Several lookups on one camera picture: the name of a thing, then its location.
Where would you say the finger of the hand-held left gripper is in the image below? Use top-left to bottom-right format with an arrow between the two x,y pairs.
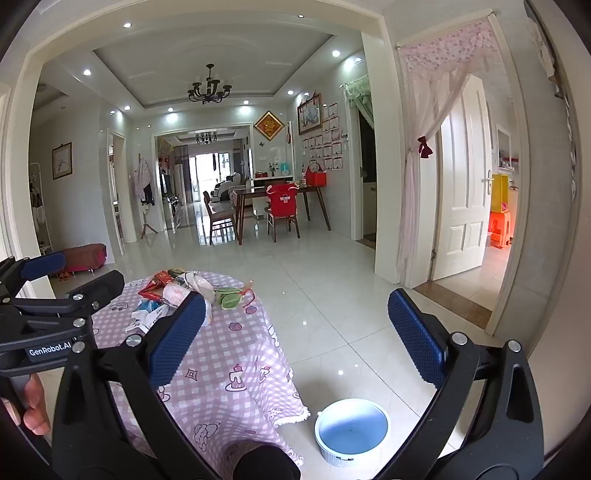
0,270 -> 125,320
0,250 -> 68,301

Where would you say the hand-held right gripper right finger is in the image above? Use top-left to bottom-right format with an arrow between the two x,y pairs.
388,288 -> 544,480

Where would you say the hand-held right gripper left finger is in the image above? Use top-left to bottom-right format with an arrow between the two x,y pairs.
51,292 -> 218,480

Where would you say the white and blue carton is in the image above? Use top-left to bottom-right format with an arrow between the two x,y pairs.
124,298 -> 174,336

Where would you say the pink plastic wrapper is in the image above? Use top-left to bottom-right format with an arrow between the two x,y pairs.
159,283 -> 195,308

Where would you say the red snack wrapper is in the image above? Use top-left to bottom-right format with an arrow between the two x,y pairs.
137,270 -> 179,296

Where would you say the white wrapper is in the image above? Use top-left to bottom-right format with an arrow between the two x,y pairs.
182,271 -> 218,302

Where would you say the blue waste bin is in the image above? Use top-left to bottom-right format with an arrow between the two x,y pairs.
314,397 -> 393,467

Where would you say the person's left hand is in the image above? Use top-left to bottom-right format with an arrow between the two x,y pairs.
0,373 -> 52,436

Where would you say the red upholstered bench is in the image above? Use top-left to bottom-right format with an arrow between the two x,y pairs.
59,243 -> 108,273

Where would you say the white metal rack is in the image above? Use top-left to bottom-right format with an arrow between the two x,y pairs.
27,162 -> 52,255

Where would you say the pink checked tablecloth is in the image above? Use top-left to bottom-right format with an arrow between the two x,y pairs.
90,271 -> 309,468

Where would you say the wooden coat stand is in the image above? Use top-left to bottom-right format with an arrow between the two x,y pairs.
133,156 -> 158,241

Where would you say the bare wooden dining chair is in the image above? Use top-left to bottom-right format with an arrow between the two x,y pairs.
202,190 -> 238,246

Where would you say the pink floral curtain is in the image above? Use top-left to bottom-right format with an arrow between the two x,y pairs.
396,16 -> 500,287

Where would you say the orange plastic stool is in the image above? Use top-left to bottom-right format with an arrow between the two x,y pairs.
488,209 -> 511,248

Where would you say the person's black trouser leg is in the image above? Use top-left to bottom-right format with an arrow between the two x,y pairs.
224,442 -> 302,480

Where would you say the white panel door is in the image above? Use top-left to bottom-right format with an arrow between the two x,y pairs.
429,76 -> 493,282

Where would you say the wooden chair with cover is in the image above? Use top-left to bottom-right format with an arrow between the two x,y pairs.
265,182 -> 301,243

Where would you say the dark wooden dining table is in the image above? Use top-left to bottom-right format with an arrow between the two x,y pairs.
229,184 -> 332,246

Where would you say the yellow cabinet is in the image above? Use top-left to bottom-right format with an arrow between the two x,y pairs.
490,172 -> 509,211

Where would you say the red chair cover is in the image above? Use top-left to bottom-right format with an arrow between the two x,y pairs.
266,182 -> 299,218

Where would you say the red basket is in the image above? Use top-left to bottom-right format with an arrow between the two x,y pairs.
305,161 -> 329,187

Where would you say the large black chandelier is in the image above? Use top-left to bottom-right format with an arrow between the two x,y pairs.
187,63 -> 232,105

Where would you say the green door curtain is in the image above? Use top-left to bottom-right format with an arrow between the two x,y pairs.
346,78 -> 373,135

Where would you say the small framed wall picture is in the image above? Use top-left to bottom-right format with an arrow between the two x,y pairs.
51,141 -> 73,181

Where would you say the group of wall certificates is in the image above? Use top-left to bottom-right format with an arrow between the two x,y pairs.
302,103 -> 345,171

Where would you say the red diamond wall decoration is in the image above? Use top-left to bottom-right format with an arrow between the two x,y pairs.
253,109 -> 284,140

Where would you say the group of oval wall plaques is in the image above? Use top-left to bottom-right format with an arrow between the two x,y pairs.
561,83 -> 581,201

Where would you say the framed wall painting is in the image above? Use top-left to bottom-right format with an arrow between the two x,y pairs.
296,92 -> 323,136

